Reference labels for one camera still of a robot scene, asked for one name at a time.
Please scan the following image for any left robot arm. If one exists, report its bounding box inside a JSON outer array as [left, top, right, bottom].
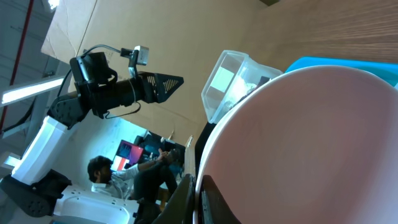
[[1, 49, 184, 223]]

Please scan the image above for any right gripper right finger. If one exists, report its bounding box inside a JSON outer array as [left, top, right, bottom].
[[198, 175, 241, 224]]

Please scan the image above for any black plastic tray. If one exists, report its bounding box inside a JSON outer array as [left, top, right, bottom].
[[195, 123, 216, 176]]

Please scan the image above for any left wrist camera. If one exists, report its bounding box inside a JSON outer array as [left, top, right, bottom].
[[120, 45, 149, 78]]

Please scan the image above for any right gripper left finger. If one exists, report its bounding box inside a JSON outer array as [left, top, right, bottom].
[[152, 174, 195, 224]]

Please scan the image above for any seated man white shirt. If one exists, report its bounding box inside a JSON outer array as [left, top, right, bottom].
[[87, 149, 185, 203]]

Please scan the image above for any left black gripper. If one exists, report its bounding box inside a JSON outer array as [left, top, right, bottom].
[[70, 52, 184, 118]]

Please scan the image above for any small pink plate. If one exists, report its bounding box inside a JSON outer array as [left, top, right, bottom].
[[197, 66, 397, 223]]

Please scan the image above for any computer monitor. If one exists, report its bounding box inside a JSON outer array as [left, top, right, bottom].
[[111, 140, 144, 171]]

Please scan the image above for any ceiling light bar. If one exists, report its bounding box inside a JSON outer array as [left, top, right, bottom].
[[1, 76, 64, 107]]

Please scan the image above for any clear plastic storage bin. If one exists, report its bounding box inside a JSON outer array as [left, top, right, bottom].
[[201, 50, 283, 124]]

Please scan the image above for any teal serving tray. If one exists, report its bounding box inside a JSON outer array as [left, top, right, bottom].
[[285, 57, 398, 88]]

